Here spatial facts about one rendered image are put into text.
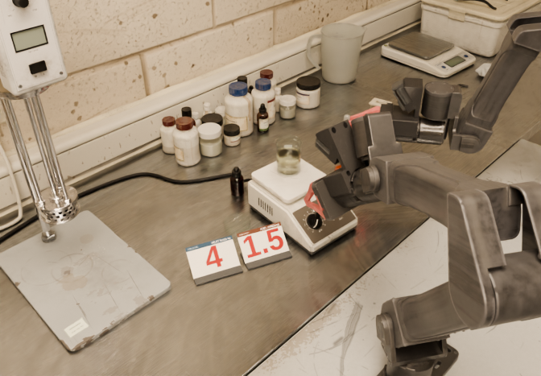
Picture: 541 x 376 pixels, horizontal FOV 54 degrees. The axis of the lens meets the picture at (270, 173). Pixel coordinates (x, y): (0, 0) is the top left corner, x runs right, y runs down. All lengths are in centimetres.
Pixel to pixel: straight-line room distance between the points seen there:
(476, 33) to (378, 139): 119
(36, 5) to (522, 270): 62
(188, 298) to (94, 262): 20
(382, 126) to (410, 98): 32
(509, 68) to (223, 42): 73
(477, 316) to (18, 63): 60
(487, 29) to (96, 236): 137
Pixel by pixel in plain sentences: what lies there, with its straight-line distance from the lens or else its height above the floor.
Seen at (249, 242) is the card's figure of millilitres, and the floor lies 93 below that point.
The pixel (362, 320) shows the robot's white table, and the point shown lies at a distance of 94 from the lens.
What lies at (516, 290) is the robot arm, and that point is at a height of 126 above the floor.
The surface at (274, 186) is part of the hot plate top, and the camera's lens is 105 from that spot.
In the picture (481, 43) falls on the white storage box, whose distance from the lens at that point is 194.
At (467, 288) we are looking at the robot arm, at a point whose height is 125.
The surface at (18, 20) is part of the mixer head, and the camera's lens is 74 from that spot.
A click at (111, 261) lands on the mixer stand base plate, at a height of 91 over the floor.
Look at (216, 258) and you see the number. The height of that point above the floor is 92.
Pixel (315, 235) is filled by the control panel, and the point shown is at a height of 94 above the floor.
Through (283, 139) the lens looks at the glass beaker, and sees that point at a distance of 108.
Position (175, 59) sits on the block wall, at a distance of 138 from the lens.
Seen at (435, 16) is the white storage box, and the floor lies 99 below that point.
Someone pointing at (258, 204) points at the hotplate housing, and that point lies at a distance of 110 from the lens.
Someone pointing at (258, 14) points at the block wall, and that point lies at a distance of 154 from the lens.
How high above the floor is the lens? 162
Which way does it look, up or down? 36 degrees down
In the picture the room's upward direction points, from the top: straight up
